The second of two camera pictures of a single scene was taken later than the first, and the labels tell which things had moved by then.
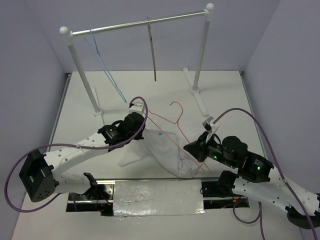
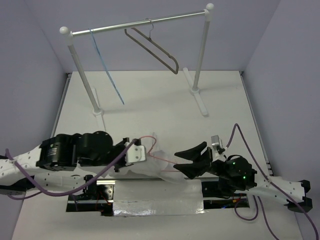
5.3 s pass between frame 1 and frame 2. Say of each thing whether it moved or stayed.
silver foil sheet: stayed
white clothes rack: stayed
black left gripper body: moved
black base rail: stayed
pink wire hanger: moved
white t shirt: moved
